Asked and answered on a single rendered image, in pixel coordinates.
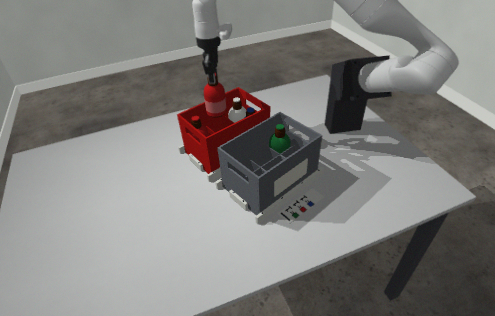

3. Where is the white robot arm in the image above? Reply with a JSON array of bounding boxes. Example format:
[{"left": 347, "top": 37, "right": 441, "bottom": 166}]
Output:
[{"left": 192, "top": 0, "right": 459, "bottom": 95}]

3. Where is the grey paper strip with colored squares and marks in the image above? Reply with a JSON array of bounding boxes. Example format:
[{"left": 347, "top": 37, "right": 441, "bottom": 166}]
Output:
[{"left": 278, "top": 189, "right": 324, "bottom": 224}]

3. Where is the blue bottle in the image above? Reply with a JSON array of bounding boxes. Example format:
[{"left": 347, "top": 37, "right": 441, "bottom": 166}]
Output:
[{"left": 245, "top": 107, "right": 255, "bottom": 118}]

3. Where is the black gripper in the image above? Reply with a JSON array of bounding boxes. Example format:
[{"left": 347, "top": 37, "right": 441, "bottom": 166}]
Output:
[{"left": 196, "top": 37, "right": 221, "bottom": 84}]

